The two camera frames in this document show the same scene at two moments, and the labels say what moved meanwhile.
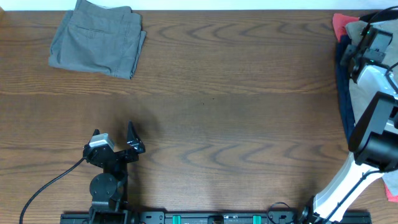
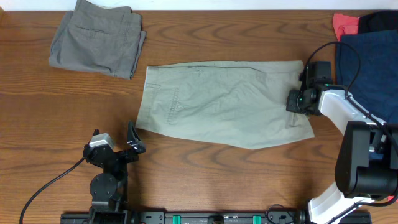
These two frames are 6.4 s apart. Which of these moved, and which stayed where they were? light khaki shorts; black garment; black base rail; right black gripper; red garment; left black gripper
Moved: light khaki shorts; right black gripper
Stayed: red garment; left black gripper; black garment; black base rail
